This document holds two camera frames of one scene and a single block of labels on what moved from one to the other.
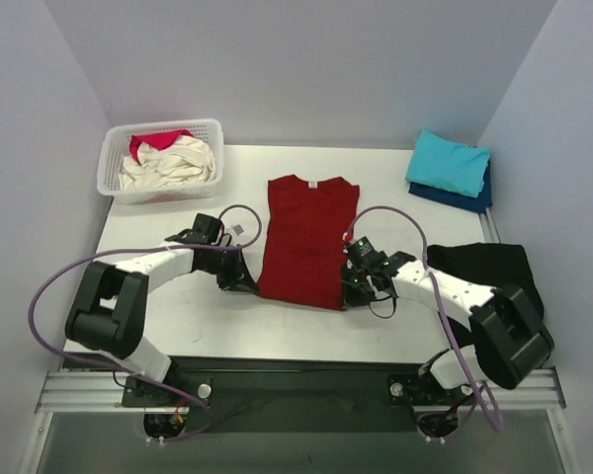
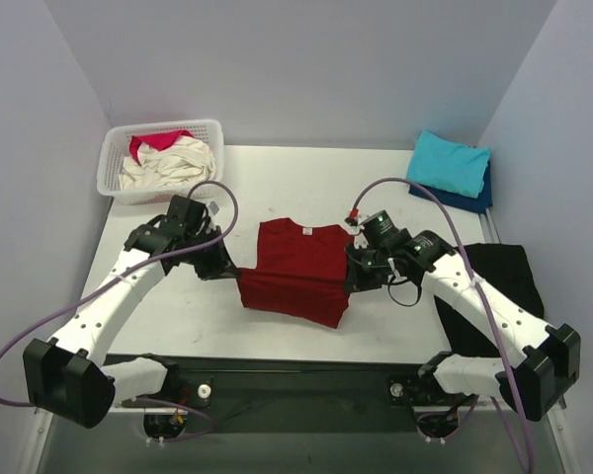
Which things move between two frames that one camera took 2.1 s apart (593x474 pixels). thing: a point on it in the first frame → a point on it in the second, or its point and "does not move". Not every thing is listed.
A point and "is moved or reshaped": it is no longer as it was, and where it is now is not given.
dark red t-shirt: x=306 y=227 is moved or reshaped
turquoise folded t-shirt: x=444 y=163 does not move
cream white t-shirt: x=186 y=162 does not move
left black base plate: x=141 y=393 does not move
